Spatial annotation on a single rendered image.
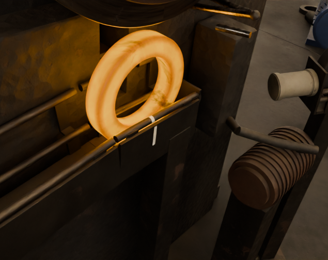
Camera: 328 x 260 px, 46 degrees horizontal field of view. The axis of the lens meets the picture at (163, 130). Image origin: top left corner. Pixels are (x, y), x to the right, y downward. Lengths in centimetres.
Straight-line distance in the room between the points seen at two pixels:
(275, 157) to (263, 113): 109
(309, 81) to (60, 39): 53
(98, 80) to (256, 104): 153
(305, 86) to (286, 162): 17
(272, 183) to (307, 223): 69
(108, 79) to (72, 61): 7
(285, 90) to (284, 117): 114
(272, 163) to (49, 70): 52
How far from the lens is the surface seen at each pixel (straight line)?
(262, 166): 86
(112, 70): 55
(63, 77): 60
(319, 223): 156
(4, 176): 59
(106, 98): 56
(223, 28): 57
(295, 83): 86
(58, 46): 57
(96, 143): 66
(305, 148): 91
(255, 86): 218
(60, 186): 55
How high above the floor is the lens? 110
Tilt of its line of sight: 39 degrees down
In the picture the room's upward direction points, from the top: 7 degrees clockwise
